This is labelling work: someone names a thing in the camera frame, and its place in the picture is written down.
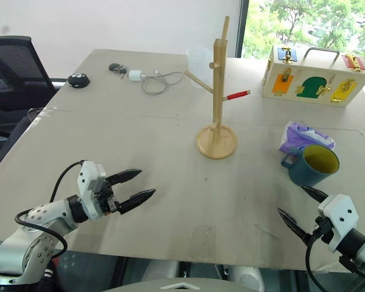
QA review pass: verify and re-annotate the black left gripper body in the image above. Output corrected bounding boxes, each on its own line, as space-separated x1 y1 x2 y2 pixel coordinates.
92 175 123 216

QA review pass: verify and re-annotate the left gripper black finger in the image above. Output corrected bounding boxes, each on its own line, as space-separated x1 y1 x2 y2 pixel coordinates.
118 188 157 215
105 169 143 187

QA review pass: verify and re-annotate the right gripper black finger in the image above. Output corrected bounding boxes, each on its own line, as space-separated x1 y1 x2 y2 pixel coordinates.
301 185 330 204
276 207 312 246

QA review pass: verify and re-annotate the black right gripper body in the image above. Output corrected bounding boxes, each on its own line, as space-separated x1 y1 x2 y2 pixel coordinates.
310 215 335 243

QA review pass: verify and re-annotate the teal mug yellow inside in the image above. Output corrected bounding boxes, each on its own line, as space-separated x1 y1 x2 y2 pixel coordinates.
280 144 341 188

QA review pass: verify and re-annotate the wooden mug tree stand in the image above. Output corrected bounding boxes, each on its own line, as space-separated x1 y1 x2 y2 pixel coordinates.
184 15 252 160

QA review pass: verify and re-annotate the clear plastic cup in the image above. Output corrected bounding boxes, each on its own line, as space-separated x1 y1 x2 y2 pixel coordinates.
186 45 215 89

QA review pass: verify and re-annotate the purple plastic bag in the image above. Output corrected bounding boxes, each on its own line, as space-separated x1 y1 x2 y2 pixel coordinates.
277 120 336 155

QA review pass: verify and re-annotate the white rounded shape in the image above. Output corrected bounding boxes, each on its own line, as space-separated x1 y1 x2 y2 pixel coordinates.
227 264 266 292

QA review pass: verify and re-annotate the black round white-dotted object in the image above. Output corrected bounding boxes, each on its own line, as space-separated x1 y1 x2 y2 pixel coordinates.
67 72 91 89

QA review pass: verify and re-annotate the wooden lock box with latches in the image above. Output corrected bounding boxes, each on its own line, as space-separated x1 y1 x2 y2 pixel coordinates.
262 44 365 110

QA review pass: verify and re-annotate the black key bundle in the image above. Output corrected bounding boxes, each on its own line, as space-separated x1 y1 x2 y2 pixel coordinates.
108 62 129 77

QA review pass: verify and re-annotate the black mesh office chair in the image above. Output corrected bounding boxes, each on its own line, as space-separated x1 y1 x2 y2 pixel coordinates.
0 36 62 147

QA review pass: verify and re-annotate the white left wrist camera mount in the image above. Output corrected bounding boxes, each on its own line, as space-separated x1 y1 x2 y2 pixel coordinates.
76 161 108 221

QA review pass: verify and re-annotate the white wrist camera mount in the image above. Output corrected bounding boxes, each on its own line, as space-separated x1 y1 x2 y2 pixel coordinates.
317 194 360 254
76 161 108 221

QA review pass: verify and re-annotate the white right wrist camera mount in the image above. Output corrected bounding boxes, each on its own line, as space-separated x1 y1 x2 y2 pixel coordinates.
317 194 360 254

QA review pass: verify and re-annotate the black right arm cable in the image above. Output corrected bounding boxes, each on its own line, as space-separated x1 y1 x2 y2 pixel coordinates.
305 224 334 292

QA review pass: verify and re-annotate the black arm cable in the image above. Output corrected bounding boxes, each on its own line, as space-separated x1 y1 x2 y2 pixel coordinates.
14 159 88 263
305 224 334 292

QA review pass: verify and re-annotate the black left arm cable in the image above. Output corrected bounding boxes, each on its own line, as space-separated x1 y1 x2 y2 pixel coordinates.
14 159 88 263

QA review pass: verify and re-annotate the grey charger cable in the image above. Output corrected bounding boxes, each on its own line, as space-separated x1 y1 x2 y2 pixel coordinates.
139 70 186 97

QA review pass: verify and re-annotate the black window frame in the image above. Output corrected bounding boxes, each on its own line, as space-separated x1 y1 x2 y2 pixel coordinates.
236 0 251 58

